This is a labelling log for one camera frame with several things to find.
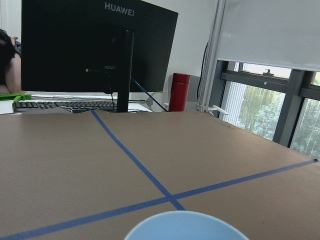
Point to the black keyboard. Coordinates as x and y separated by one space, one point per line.
71 106

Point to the black Huawei monitor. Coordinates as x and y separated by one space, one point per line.
96 46

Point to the green plastic tool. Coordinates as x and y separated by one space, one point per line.
16 97

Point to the white roller window blind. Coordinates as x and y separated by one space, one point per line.
279 33

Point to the seated person dark shirt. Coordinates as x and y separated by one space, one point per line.
10 65

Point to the aluminium frame post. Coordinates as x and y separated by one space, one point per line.
211 58

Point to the light blue paper cup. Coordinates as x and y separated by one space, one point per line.
184 225

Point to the red thermos bottle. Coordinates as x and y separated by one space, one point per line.
179 92

